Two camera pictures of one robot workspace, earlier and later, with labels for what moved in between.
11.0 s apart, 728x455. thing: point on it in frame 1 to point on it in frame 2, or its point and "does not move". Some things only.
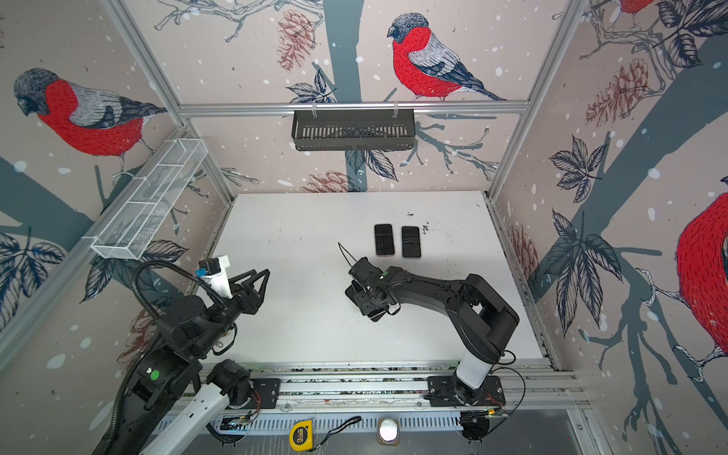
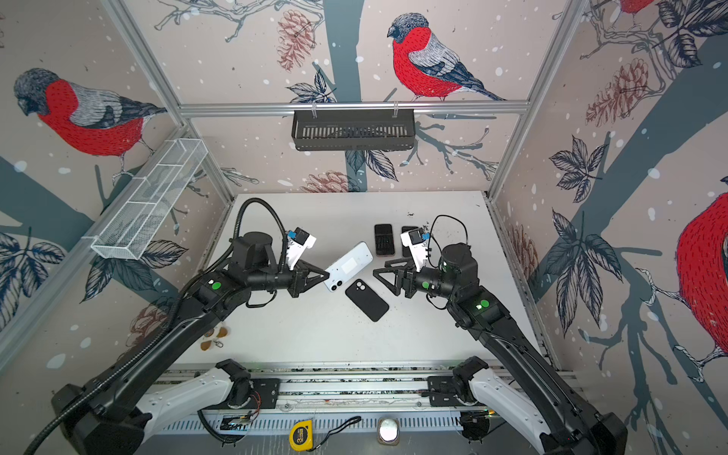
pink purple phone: [384, 239] does not move
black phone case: [367, 307] does not move
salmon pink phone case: [384, 240] does not move
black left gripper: [250, 303] to [300, 280]
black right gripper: [362, 291] to [406, 274]
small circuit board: [235, 423] does not move
